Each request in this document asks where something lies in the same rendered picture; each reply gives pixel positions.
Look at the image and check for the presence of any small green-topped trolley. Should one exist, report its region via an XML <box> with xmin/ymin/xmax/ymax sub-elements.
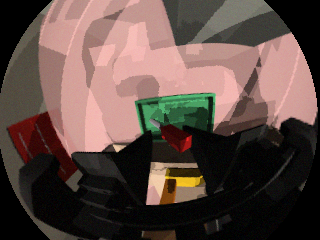
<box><xmin>205</xmin><ymin>185</ymin><xmax>231</xmax><ymax>235</ymax></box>

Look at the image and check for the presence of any tan wooden ramp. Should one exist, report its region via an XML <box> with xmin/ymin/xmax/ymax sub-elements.
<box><xmin>101</xmin><ymin>124</ymin><xmax>285</xmax><ymax>203</ymax></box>

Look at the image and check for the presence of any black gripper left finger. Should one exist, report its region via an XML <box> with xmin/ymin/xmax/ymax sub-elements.
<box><xmin>71</xmin><ymin>131</ymin><xmax>153</xmax><ymax>205</ymax></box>

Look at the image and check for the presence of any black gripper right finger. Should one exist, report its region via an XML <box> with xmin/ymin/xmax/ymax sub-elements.
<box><xmin>183</xmin><ymin>124</ymin><xmax>268</xmax><ymax>195</ymax></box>

